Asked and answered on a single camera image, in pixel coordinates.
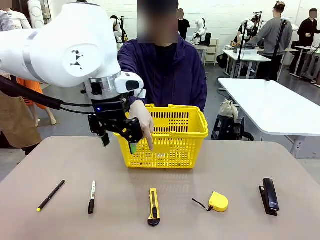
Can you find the bystander in black clothes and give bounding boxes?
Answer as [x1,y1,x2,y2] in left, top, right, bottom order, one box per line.
[289,8,320,75]

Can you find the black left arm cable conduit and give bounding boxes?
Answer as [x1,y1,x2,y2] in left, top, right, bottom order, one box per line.
[0,75,94,115]

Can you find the black tripod stand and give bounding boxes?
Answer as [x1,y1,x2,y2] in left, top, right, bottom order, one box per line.
[265,19,288,82]
[236,21,250,79]

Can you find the white marker black cap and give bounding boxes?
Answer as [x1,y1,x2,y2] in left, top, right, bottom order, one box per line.
[87,180,97,215]

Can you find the black pen yellow tip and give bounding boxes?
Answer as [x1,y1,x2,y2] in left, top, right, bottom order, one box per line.
[36,179,66,212]

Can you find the white drawer cabinet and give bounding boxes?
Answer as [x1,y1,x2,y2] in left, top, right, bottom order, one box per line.
[204,38,220,67]

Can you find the beige cloth bag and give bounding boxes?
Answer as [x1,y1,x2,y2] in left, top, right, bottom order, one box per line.
[219,98,240,119]

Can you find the yellow tape measure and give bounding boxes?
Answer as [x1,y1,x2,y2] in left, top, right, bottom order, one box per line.
[191,191,229,213]

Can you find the bystander in black shirt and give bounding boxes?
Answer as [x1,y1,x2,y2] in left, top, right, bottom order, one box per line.
[176,8,191,41]

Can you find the white background desk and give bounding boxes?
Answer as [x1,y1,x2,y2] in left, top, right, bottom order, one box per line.
[222,49,272,78]

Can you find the man in grey sweater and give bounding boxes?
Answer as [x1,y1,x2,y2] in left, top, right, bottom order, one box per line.
[246,1,293,82]

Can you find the yellow utility knife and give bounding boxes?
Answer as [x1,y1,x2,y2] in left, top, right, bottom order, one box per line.
[147,187,161,227]

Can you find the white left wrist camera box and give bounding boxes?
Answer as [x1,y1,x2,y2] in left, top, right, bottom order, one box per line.
[134,88,147,101]

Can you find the yellow plastic shopping basket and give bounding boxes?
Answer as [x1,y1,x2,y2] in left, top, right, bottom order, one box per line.
[112,104,210,170]

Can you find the person in purple jacket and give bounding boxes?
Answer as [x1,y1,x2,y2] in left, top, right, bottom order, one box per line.
[117,0,208,113]

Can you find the large white table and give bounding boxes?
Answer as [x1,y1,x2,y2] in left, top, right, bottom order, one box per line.
[217,77,320,159]

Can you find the black stapler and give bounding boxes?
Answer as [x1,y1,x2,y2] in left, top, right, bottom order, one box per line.
[258,177,280,217]

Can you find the white standing air unit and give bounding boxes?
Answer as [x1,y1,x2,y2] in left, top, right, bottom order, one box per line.
[27,0,48,30]

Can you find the white humanoid robot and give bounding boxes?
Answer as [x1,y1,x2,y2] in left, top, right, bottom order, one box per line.
[237,12,263,44]
[191,17,209,45]
[110,15,129,45]

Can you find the mannequin with brown apron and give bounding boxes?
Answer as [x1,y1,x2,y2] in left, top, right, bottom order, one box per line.
[0,0,42,151]

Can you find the person right hand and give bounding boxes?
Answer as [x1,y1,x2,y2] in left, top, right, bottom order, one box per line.
[128,99,156,152]

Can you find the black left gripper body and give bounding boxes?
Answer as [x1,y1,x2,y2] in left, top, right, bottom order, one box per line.
[88,93,132,125]

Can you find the black stool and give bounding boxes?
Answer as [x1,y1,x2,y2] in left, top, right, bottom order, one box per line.
[211,114,255,141]

